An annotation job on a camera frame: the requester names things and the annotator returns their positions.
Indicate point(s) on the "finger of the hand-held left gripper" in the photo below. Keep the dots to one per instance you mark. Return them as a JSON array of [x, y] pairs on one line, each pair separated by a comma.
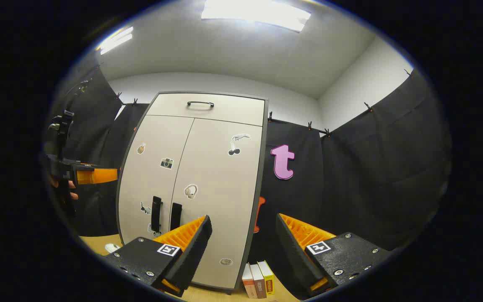
[[99, 176]]

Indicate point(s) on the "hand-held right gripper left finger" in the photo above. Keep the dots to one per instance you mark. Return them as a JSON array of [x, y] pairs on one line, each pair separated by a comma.
[[195, 247]]

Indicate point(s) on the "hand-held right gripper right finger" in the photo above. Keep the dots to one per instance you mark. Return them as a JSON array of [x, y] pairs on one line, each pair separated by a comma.
[[292, 256]]

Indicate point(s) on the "beige cabinet door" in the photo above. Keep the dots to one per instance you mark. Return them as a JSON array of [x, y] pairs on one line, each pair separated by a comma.
[[153, 138], [220, 176]]

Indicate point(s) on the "grey double-door shoe cabinet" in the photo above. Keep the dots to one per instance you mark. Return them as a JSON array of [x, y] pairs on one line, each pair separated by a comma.
[[258, 176]]

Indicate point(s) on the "beige cabinet drawer front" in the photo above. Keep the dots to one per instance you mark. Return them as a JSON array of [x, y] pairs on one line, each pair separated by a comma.
[[233, 110]]

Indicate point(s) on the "yellow book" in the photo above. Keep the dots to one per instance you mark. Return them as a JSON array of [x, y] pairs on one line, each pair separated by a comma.
[[268, 279]]

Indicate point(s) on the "brown book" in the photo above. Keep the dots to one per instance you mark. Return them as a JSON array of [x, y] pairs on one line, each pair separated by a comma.
[[259, 284]]

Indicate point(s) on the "orange book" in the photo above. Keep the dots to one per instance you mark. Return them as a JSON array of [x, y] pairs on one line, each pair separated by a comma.
[[248, 285]]

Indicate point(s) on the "white round floor disc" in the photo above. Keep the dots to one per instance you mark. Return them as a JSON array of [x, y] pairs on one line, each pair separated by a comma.
[[112, 248]]

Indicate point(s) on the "black backdrop cloth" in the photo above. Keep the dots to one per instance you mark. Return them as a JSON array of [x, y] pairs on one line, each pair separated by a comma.
[[371, 167]]

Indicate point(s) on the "narrow ceiling light panel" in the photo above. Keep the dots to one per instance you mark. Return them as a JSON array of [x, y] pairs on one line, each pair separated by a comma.
[[115, 40]]

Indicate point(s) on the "large ceiling light panel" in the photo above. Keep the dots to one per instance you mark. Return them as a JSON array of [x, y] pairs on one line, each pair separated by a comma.
[[256, 12]]

